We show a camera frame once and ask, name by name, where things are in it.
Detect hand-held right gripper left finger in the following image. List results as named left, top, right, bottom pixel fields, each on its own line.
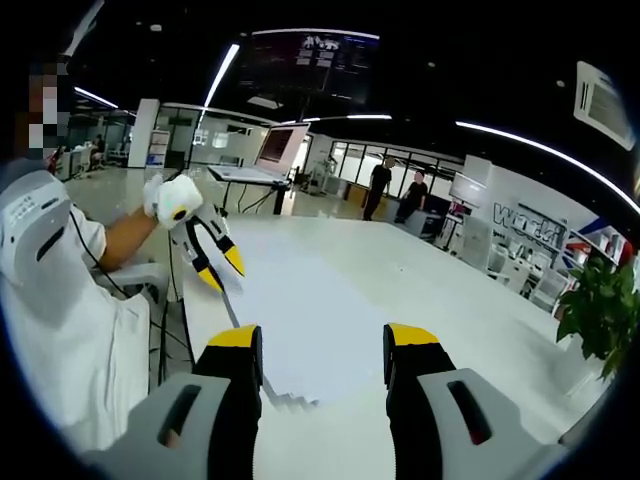
left=82, top=323, right=264, bottom=480

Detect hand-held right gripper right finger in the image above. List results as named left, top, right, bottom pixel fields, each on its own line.
left=382, top=322, right=571, bottom=480

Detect white document stack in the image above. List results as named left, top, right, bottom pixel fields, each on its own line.
left=219, top=239, right=391, bottom=414

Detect blue white banner stand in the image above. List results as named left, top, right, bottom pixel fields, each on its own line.
left=148, top=129, right=171, bottom=169

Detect white office chair armrest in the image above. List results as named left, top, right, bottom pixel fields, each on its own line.
left=94, top=262, right=169, bottom=304

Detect large open laptop pink screen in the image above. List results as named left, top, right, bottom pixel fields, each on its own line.
left=207, top=123, right=312, bottom=189

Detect ceiling light strip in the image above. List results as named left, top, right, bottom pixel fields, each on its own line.
left=202, top=43, right=241, bottom=109
left=455, top=120, right=640, bottom=211
left=279, top=113, right=394, bottom=126

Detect white grey chest device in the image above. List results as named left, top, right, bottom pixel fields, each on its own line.
left=0, top=169, right=71, bottom=301

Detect white mesh office chair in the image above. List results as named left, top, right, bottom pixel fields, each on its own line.
left=489, top=244, right=531, bottom=294
left=532, top=267, right=571, bottom=309

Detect person in white shirt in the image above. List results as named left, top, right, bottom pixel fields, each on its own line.
left=0, top=164, right=151, bottom=451

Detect dark hanging ceiling screen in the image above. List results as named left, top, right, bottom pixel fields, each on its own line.
left=238, top=29, right=381, bottom=104

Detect green potted plant white pot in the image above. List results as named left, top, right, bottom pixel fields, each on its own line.
left=555, top=254, right=640, bottom=391

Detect monitor on white cabinet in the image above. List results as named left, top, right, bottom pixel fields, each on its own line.
left=448, top=172, right=487, bottom=204

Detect storage shelf with boxes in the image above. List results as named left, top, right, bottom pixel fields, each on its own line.
left=492, top=199, right=636, bottom=281

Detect white ceiling air conditioner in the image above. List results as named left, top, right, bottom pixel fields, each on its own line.
left=573, top=59, right=636, bottom=151

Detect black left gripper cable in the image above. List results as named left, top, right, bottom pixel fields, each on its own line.
left=158, top=234, right=181, bottom=381

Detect black chest device cable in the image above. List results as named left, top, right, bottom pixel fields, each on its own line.
left=68, top=209, right=131, bottom=301

